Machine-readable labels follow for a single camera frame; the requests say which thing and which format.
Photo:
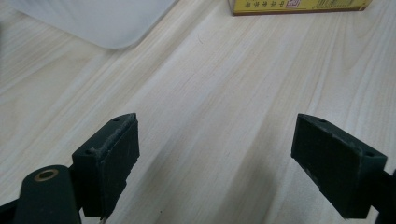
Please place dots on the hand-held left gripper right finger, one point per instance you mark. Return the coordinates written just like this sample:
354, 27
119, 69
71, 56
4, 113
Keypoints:
339, 168

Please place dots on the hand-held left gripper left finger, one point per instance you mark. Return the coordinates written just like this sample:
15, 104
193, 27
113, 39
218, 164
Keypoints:
106, 168

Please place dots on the yellow box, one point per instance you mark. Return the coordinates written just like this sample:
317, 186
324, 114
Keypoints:
295, 7

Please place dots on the clear plastic container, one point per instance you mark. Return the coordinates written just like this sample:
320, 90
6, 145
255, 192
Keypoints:
102, 18

